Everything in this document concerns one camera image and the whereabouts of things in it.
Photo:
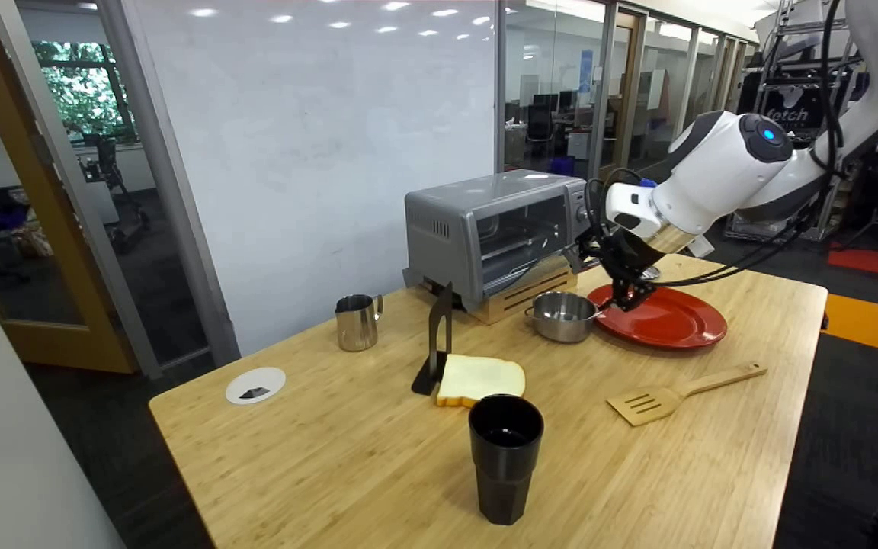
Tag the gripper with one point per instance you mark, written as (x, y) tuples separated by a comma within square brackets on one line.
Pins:
[(626, 255)]

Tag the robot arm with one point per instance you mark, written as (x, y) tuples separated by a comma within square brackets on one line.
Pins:
[(721, 164)]

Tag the toaster oven knob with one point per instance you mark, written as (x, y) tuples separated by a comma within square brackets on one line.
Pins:
[(583, 218), (581, 199)]

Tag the toaster oven door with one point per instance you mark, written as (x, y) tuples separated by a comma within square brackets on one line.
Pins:
[(519, 244)]

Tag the silver toaster oven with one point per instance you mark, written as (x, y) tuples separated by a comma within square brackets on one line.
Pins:
[(447, 229)]

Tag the wooden door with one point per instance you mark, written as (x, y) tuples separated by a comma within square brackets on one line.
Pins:
[(43, 320)]

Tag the red plate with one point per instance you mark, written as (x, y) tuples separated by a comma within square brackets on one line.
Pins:
[(671, 320)]

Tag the steel pot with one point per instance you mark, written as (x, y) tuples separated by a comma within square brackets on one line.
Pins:
[(561, 316)]

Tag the wooden slotted spatula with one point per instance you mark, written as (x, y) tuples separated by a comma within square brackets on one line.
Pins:
[(648, 402)]

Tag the slice of bread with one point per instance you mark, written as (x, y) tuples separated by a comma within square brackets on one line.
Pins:
[(477, 377)]

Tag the black metal bookend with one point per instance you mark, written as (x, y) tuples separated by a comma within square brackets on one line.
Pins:
[(439, 335)]

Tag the black plastic cup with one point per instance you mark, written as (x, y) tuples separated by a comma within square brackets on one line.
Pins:
[(505, 457)]

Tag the red floor mat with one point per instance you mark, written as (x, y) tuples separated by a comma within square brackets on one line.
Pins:
[(877, 263)]

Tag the metal shelf rack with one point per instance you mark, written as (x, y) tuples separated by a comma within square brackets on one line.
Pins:
[(789, 99)]

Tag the steel pitcher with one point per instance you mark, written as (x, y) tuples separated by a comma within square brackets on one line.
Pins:
[(355, 324)]

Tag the office chair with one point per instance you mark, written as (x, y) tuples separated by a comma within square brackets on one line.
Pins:
[(113, 183)]

